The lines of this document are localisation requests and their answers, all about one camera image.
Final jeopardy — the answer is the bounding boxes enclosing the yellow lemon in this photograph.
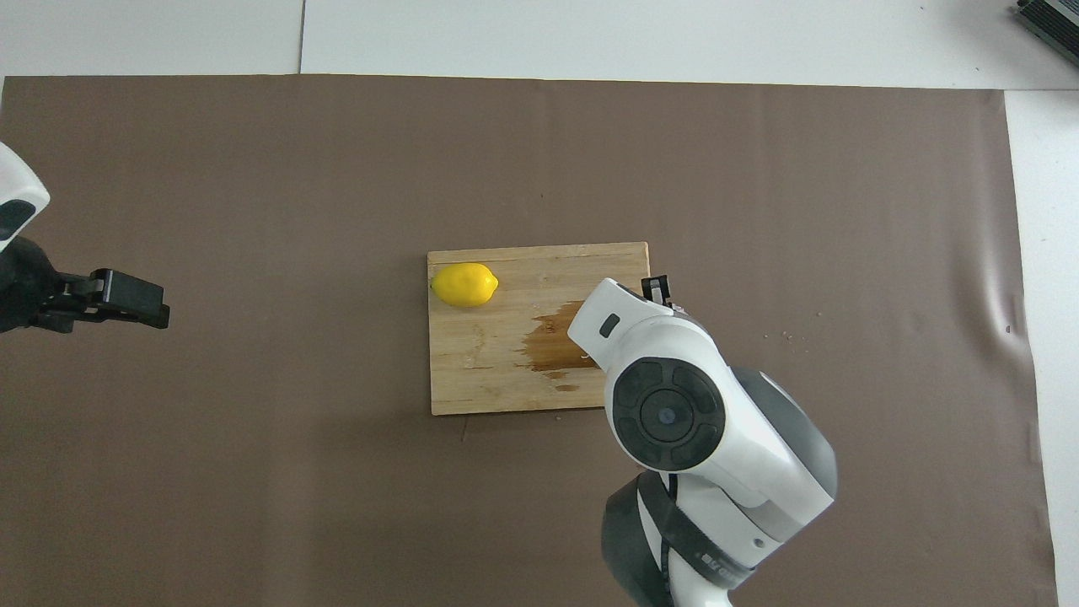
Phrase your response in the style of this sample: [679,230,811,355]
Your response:
[430,262,500,309]

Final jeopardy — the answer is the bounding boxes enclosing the grey vented device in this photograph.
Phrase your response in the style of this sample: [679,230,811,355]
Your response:
[1012,0,1079,45]

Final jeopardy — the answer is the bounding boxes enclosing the brown paper table mat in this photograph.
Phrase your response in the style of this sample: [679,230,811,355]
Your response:
[0,74,1060,607]

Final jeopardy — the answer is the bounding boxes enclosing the wooden cutting board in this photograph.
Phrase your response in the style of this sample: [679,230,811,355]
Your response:
[427,242,652,416]

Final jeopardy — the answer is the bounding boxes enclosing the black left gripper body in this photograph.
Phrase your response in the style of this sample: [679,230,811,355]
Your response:
[0,236,95,335]

